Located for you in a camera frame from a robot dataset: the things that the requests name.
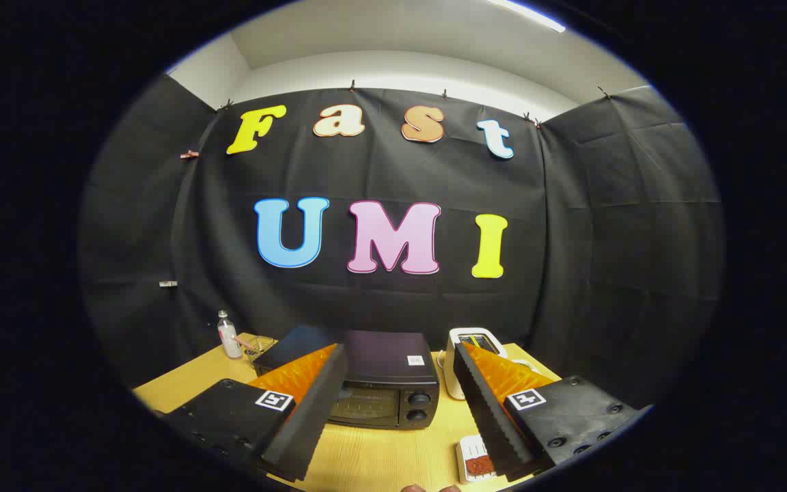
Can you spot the white ribbed tray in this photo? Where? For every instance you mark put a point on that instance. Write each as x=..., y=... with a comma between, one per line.
x=468, y=447

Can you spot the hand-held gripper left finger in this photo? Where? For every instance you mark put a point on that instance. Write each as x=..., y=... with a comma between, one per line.
x=311, y=417

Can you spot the white slot toaster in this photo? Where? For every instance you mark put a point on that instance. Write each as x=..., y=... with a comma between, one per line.
x=477, y=336

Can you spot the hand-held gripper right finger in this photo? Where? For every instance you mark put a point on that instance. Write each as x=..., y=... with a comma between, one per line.
x=486, y=410

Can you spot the black toaster oven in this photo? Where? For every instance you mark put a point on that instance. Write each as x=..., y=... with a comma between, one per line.
x=383, y=369

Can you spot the clear plastic bottle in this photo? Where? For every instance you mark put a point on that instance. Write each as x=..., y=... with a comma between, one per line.
x=229, y=342

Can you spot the brown meat slice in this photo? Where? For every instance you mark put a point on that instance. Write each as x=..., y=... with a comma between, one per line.
x=481, y=466

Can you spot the black backdrop cloth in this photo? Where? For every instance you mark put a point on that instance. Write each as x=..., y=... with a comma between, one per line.
x=380, y=178

